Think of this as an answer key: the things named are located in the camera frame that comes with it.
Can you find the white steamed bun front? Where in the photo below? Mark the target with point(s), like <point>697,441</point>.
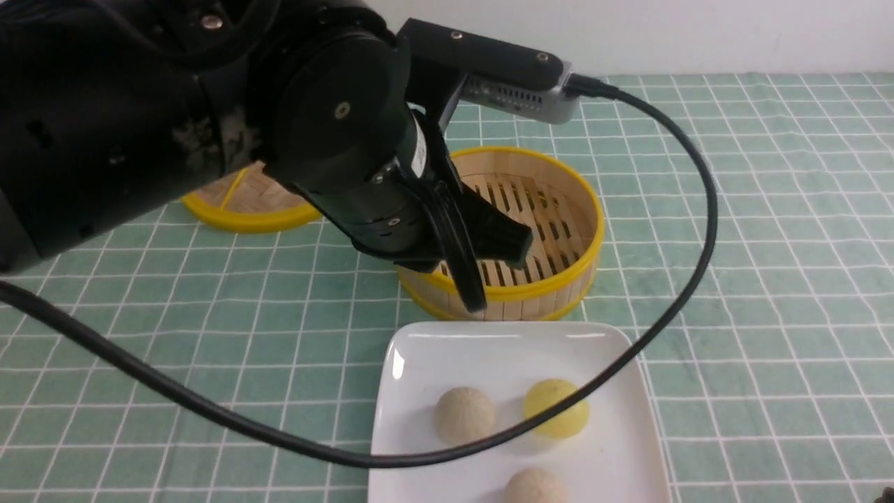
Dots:
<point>464,415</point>

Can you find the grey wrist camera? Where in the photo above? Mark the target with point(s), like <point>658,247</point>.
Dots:
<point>449,66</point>

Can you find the green checkered tablecloth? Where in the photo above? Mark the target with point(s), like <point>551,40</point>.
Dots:
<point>773,385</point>

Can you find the white steamed bun back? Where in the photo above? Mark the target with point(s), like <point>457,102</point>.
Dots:
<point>534,484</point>

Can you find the white square plate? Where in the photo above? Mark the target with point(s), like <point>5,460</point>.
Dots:
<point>617,457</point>

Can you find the white steamed bun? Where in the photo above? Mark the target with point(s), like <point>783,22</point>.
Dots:
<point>464,415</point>
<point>534,484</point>

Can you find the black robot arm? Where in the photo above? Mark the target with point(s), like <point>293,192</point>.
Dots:
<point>111,109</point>

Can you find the yellow-rimmed bamboo steamer lid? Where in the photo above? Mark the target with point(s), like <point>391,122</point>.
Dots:
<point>249,202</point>

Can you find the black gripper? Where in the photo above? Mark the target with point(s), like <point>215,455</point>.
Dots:
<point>339,133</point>

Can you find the yellow-rimmed bamboo steamer basket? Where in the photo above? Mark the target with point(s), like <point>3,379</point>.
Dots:
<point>567,223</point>

